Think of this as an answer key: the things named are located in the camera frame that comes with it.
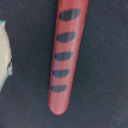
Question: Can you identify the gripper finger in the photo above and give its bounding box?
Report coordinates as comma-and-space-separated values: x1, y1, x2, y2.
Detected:
0, 21, 12, 91

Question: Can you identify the brown toy sausage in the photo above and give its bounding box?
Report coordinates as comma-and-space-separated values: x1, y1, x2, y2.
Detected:
48, 0, 89, 115

